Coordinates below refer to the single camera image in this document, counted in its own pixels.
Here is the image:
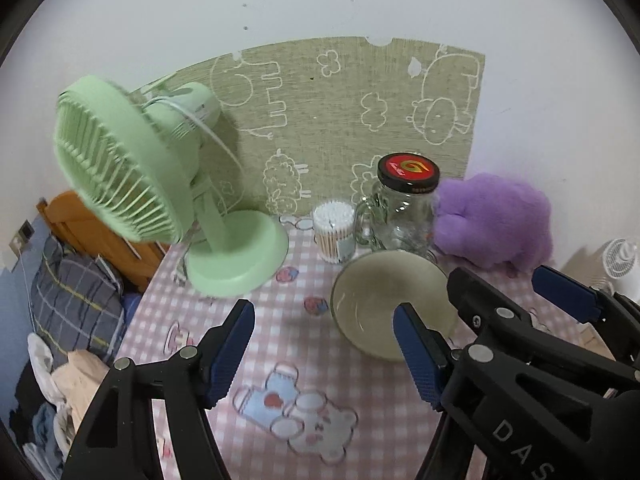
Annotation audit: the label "wall socket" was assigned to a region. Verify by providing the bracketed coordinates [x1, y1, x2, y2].
[10, 220, 35, 261]

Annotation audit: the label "cotton swab container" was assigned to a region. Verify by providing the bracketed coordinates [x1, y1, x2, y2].
[312, 200, 358, 264]

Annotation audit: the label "blue bed sheet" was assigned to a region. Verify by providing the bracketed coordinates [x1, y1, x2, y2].
[120, 290, 146, 331]

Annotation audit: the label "blue-grey clothes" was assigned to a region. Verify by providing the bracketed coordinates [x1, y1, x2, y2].
[20, 400, 71, 471]

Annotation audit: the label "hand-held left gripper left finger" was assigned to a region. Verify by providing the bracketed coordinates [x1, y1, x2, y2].
[62, 299, 257, 480]

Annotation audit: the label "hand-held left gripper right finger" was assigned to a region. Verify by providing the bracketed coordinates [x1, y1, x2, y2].
[392, 302, 471, 480]

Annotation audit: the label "purple plush toy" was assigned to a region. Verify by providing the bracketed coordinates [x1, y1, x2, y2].
[431, 172, 553, 277]

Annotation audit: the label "white fan cable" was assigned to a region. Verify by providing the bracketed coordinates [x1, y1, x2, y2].
[142, 94, 246, 173]

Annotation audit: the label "wooden bed headboard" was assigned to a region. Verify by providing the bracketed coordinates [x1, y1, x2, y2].
[36, 191, 171, 292]

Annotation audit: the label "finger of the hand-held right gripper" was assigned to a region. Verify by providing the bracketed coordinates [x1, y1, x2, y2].
[531, 265, 640, 361]
[446, 266, 533, 346]

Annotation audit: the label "green desk fan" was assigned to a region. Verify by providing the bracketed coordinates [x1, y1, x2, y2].
[52, 75, 291, 298]

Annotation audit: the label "beige printed wall mat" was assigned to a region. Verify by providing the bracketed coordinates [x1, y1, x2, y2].
[131, 35, 486, 216]

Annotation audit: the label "white fan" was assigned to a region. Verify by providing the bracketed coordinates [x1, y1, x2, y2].
[597, 239, 640, 296]

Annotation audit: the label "small floral ceramic bowl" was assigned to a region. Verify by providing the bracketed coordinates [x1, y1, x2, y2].
[330, 251, 460, 362]

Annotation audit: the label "grey plaid pillow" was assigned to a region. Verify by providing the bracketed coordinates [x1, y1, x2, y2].
[30, 235, 126, 366]

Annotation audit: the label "cream printed cloth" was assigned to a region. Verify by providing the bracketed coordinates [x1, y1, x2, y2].
[50, 350, 111, 441]

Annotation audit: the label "glass jar with black lid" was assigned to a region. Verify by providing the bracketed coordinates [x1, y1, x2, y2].
[354, 152, 442, 261]

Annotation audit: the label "white plastic bag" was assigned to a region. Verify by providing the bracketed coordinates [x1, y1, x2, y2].
[27, 332, 66, 403]

